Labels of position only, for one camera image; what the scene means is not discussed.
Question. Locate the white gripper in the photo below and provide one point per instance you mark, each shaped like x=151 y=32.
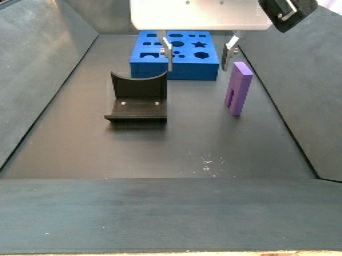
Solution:
x=217 y=15

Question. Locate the purple double-square block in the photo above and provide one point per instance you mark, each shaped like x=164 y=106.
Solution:
x=238 y=88

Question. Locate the black curved holder stand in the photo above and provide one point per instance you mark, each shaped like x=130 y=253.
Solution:
x=140 y=98

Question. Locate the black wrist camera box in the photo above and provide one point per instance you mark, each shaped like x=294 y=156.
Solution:
x=287 y=12

